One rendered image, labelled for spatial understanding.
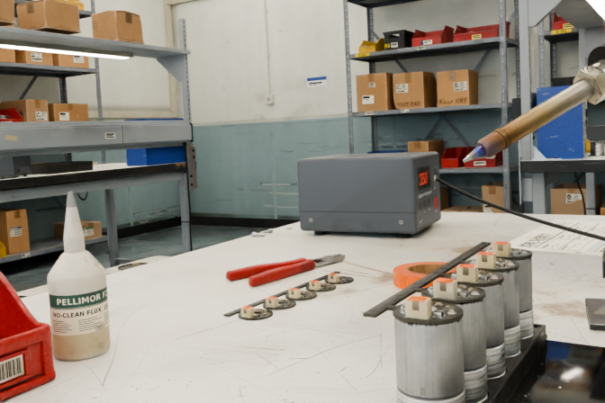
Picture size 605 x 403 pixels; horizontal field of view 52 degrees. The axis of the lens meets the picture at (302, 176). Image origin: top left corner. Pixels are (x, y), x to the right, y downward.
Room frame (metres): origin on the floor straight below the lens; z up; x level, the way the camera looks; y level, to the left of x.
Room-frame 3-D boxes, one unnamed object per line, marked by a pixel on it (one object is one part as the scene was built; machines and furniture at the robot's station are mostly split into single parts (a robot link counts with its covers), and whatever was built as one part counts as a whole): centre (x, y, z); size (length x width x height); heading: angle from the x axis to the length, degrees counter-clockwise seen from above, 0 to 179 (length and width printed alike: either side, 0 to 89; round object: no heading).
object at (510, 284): (0.29, -0.09, 0.79); 0.02 x 0.02 x 0.05
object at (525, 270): (0.32, -0.10, 0.79); 0.02 x 0.02 x 0.05
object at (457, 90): (4.71, -1.00, 1.09); 1.20 x 0.45 x 2.18; 58
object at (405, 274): (0.51, -0.10, 0.76); 0.06 x 0.06 x 0.01
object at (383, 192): (0.79, -0.09, 0.80); 0.15 x 0.12 x 0.10; 63
